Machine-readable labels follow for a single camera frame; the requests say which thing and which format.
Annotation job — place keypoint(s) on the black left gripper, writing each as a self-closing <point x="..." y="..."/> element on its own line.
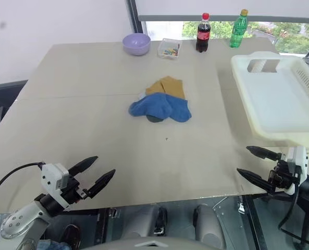
<point x="72" y="191"/>

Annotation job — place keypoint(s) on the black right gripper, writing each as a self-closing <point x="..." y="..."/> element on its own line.
<point x="282" y="175"/>

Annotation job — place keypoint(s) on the white laundry basket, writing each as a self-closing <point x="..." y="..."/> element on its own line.
<point x="274" y="99"/>

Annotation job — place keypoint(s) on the clear box of coloured clips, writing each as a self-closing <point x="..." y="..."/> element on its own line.
<point x="169" y="49"/>

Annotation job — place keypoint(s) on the dark brown shoe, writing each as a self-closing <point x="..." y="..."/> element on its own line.
<point x="71" y="234"/>

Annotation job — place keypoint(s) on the dark grey cloth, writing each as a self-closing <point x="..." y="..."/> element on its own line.
<point x="154" y="119"/>

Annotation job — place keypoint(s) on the blue jeans leg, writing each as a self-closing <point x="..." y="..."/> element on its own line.
<point x="52" y="245"/>

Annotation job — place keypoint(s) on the tan cloth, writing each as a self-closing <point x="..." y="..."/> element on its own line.
<point x="173" y="87"/>
<point x="154" y="88"/>

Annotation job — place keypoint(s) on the purple plastic bowl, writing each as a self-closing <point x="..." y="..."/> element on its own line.
<point x="136" y="45"/>

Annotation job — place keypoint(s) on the green bottle with yellow cap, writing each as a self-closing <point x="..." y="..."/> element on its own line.
<point x="238" y="32"/>

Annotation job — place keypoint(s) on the cola bottle with red cap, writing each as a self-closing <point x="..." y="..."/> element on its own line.
<point x="203" y="36"/>

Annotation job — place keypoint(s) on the white roller blind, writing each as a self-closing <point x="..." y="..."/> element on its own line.
<point x="222" y="7"/>

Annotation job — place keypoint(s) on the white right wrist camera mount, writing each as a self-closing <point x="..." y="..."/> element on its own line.
<point x="298" y="157"/>

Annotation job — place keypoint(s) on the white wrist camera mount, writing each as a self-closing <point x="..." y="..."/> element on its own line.
<point x="51" y="177"/>
<point x="298" y="157"/>

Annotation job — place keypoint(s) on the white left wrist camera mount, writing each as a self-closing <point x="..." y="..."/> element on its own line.
<point x="51" y="177"/>

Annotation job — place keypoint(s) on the black table frame leg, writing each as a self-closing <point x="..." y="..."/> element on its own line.
<point x="252" y="221"/>

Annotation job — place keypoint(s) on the dark window frame post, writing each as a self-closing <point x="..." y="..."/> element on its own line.
<point x="133" y="15"/>

